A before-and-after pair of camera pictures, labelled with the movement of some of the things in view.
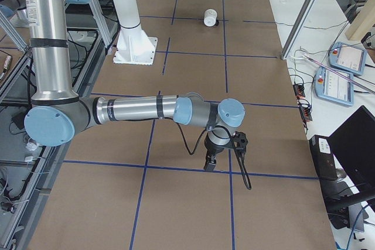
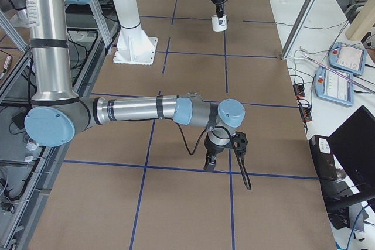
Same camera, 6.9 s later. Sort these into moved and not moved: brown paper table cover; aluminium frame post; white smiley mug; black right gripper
Moved: white smiley mug
Not moved: aluminium frame post; brown paper table cover; black right gripper
